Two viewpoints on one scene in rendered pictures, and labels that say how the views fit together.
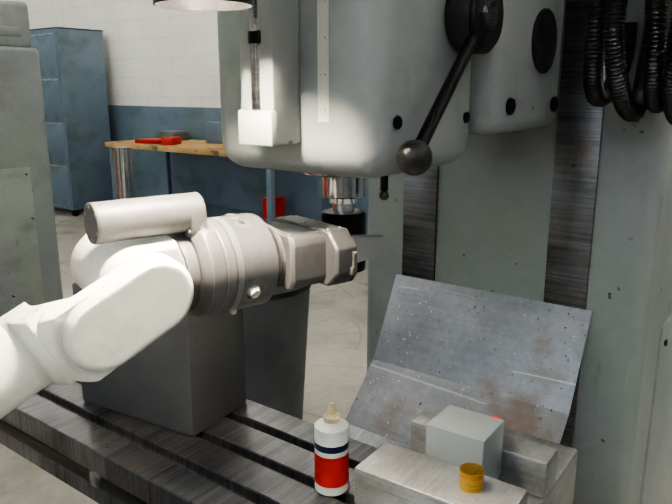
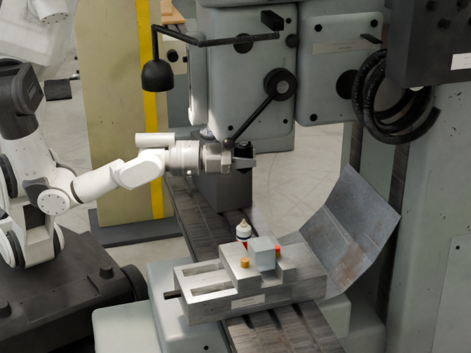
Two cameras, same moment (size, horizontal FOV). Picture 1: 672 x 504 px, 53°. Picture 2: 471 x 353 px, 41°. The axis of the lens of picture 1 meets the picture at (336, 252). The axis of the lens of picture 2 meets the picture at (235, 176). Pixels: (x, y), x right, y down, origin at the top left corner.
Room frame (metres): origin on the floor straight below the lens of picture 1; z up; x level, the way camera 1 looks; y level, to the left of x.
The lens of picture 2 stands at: (-0.45, -0.85, 1.93)
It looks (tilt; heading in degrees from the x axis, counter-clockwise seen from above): 28 degrees down; 37
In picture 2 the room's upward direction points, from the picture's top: 1 degrees counter-clockwise
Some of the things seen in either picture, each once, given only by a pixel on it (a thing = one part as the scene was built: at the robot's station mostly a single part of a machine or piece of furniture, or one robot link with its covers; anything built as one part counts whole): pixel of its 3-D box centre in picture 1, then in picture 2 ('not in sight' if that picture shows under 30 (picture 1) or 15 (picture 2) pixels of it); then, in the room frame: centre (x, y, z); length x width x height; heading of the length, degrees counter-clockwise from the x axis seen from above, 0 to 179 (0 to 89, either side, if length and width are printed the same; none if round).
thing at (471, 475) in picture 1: (471, 477); (244, 262); (0.54, -0.12, 1.05); 0.02 x 0.02 x 0.02
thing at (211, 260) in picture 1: (154, 258); (160, 152); (0.57, 0.16, 1.24); 0.11 x 0.11 x 0.11; 38
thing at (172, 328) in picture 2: not in sight; (244, 298); (0.69, -0.01, 0.79); 0.50 x 0.35 x 0.12; 143
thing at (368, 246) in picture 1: (361, 248); (243, 163); (0.67, -0.03, 1.23); 0.06 x 0.02 x 0.03; 128
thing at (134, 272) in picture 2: not in sight; (134, 292); (0.77, 0.54, 0.50); 0.20 x 0.05 x 0.20; 71
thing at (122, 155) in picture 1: (125, 186); not in sight; (0.96, 0.30, 1.25); 0.03 x 0.03 x 0.11
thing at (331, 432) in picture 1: (331, 445); (243, 236); (0.71, 0.01, 0.98); 0.04 x 0.04 x 0.11
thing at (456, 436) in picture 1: (464, 449); (261, 253); (0.60, -0.13, 1.04); 0.06 x 0.05 x 0.06; 55
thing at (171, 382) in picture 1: (160, 340); (220, 166); (0.93, 0.26, 1.03); 0.22 x 0.12 x 0.20; 60
